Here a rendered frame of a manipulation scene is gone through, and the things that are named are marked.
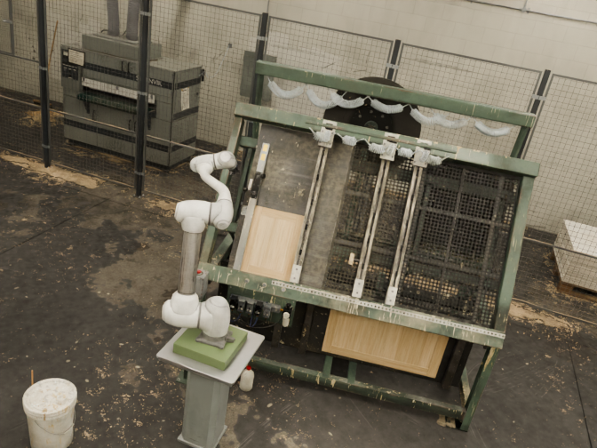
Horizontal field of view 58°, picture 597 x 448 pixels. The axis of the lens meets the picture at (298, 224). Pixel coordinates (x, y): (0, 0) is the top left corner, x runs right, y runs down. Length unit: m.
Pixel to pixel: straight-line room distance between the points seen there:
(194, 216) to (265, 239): 0.98
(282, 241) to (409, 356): 1.33
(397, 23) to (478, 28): 1.10
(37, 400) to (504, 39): 6.93
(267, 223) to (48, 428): 1.90
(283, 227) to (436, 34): 4.93
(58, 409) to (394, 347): 2.36
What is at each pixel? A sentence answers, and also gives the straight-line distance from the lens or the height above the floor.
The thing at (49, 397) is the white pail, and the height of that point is 0.35.
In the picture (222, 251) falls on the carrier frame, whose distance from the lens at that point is 4.39.
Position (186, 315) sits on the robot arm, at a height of 1.01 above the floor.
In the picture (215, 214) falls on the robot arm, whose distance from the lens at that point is 3.08.
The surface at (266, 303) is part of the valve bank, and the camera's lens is 3.86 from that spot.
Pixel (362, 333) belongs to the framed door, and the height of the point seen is 0.49.
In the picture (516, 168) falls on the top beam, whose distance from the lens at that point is 4.10.
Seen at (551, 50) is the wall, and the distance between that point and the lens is 8.25.
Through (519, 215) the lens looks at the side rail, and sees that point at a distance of 4.10.
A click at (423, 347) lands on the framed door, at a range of 4.30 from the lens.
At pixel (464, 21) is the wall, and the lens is 8.20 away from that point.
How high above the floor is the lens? 2.90
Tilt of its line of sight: 25 degrees down
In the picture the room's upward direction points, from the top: 10 degrees clockwise
